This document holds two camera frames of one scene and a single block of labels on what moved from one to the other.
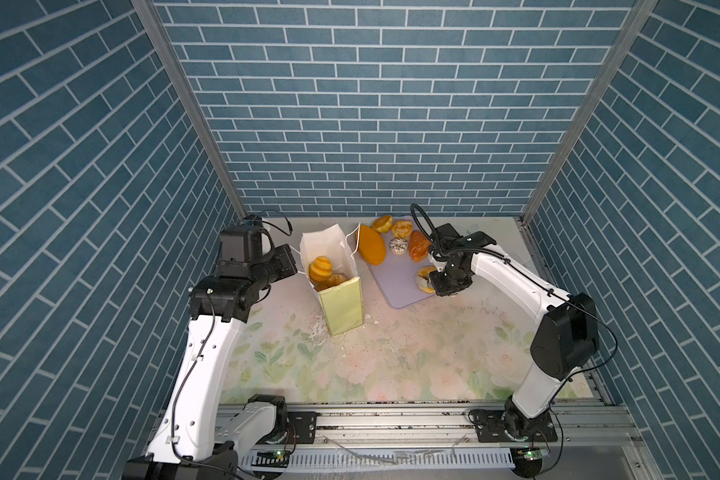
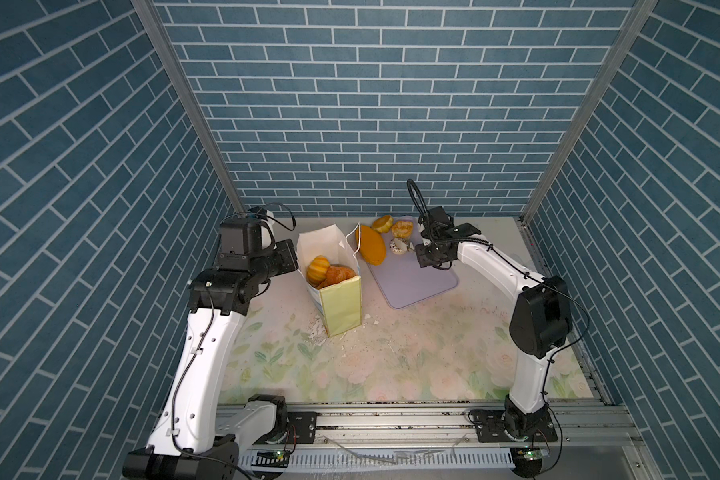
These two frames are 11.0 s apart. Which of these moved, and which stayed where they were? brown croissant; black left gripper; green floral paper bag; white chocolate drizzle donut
Moved: brown croissant
Stayed: black left gripper; white chocolate drizzle donut; green floral paper bag
